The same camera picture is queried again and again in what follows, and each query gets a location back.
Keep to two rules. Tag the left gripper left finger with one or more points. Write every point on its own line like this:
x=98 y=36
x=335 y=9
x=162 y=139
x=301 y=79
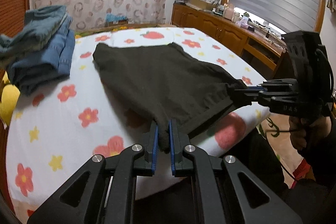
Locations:
x=102 y=190

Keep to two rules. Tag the cardboard box on sideboard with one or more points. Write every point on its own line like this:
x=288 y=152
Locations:
x=200 y=5

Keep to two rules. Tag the dark blue folded jeans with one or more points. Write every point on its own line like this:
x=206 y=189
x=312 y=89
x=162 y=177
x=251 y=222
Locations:
x=52 y=63

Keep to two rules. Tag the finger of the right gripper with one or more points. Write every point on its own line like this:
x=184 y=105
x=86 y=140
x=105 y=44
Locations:
x=248 y=90
x=243 y=99

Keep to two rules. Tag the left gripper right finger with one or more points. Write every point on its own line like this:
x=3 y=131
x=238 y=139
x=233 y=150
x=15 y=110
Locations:
x=224 y=190

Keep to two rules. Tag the brown wooden sideboard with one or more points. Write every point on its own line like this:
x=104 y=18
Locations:
x=266 y=57

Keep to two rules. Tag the right hand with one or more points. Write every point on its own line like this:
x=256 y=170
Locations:
x=306 y=136

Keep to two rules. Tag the yellow pillow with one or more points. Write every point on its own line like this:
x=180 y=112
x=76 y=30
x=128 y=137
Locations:
x=9 y=98

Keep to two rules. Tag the black pants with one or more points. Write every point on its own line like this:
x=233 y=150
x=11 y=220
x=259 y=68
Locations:
x=160 y=83

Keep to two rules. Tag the small box with blue cloth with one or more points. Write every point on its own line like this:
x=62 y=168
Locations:
x=115 y=20

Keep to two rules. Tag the white fruit-print bed sheet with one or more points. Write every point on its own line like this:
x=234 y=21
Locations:
x=57 y=129

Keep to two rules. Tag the floral bed blanket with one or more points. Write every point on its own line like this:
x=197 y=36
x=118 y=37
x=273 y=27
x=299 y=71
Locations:
x=119 y=28

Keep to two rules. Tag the light blue folded jeans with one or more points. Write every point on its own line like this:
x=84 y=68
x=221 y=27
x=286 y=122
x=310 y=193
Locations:
x=39 y=27

